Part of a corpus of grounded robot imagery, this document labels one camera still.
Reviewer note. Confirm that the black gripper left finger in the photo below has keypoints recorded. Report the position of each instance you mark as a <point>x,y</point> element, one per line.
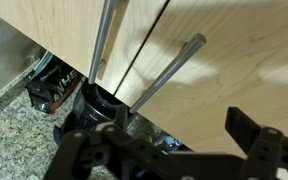
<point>74,153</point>

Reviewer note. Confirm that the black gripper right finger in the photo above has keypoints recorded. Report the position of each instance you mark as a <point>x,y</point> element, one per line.
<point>267,150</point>

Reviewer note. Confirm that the black coffee maker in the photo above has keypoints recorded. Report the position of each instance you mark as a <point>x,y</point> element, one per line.
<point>94,113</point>

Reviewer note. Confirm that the black protein powder bag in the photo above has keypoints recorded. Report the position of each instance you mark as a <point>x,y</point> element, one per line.
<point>55,88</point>

